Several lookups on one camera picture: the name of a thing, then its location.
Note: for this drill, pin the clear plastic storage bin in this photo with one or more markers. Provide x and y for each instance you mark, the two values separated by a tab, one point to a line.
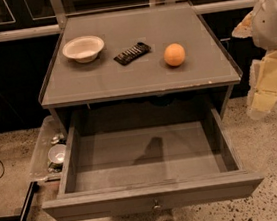
41	169

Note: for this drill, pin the black floor rail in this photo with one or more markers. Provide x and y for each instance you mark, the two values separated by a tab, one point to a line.
33	188

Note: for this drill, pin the grey top drawer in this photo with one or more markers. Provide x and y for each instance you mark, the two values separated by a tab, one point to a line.
133	158

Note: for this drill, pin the orange fruit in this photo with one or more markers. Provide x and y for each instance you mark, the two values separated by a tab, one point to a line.
174	55

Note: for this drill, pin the white paper bowl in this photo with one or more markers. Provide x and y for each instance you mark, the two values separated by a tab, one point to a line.
83	49

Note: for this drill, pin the black remote control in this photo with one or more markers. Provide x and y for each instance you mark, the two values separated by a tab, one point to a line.
131	54

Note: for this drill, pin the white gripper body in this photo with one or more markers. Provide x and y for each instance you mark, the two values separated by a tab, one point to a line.
270	24

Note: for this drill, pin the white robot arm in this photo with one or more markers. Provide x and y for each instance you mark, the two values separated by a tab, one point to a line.
261	26

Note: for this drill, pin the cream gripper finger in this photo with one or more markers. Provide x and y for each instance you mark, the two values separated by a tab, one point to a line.
244	28
262	96

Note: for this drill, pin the grey drawer cabinet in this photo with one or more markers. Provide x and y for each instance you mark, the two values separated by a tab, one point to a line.
206	63

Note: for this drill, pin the small white bowl in bin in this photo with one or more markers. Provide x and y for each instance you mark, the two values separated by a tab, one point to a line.
56	153

